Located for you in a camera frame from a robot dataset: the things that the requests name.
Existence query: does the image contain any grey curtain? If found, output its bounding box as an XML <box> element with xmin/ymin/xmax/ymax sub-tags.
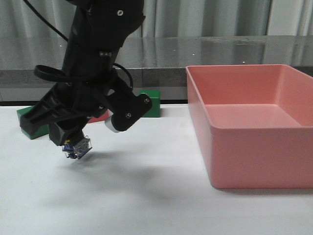
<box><xmin>0</xmin><ymin>0</ymin><xmax>313</xmax><ymax>38</ymax></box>

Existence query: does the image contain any yellow push button switch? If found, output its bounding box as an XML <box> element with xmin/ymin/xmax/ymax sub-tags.
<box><xmin>62</xmin><ymin>136</ymin><xmax>92</xmax><ymax>159</ymax></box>

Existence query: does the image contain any black cable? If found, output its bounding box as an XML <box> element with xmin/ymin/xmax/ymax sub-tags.
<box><xmin>23</xmin><ymin>0</ymin><xmax>134</xmax><ymax>91</ymax></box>

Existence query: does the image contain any green wooden cube right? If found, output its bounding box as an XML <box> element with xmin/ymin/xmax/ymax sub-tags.
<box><xmin>139</xmin><ymin>90</ymin><xmax>161</xmax><ymax>118</ymax></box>

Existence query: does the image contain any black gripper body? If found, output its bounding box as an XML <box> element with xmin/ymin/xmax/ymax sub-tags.
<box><xmin>22</xmin><ymin>66</ymin><xmax>130</xmax><ymax>128</ymax></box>

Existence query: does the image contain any pink wooden cube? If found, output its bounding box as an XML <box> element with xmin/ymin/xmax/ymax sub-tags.
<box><xmin>88</xmin><ymin>110</ymin><xmax>110</xmax><ymax>123</ymax></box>

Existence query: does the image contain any green wooden cube left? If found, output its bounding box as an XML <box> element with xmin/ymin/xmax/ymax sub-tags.
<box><xmin>17</xmin><ymin>106</ymin><xmax>49</xmax><ymax>140</ymax></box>

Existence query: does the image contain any pink plastic bin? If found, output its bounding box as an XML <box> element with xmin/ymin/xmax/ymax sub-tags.
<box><xmin>186</xmin><ymin>64</ymin><xmax>313</xmax><ymax>189</ymax></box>

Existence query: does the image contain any green wooden cube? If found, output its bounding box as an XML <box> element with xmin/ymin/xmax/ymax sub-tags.
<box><xmin>17</xmin><ymin>106</ymin><xmax>49</xmax><ymax>140</ymax></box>
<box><xmin>139</xmin><ymin>90</ymin><xmax>161</xmax><ymax>118</ymax></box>

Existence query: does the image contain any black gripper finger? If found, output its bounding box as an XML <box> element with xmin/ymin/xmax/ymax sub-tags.
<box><xmin>48</xmin><ymin>121</ymin><xmax>84</xmax><ymax>146</ymax></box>

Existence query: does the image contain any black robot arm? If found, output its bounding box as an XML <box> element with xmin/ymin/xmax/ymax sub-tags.
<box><xmin>20</xmin><ymin>0</ymin><xmax>151</xmax><ymax>146</ymax></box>

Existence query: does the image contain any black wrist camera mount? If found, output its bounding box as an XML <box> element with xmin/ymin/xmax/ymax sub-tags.
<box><xmin>105</xmin><ymin>93</ymin><xmax>153</xmax><ymax>133</ymax></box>

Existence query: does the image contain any grey granite counter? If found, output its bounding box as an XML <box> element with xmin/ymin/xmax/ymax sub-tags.
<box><xmin>0</xmin><ymin>36</ymin><xmax>313</xmax><ymax>106</ymax></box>

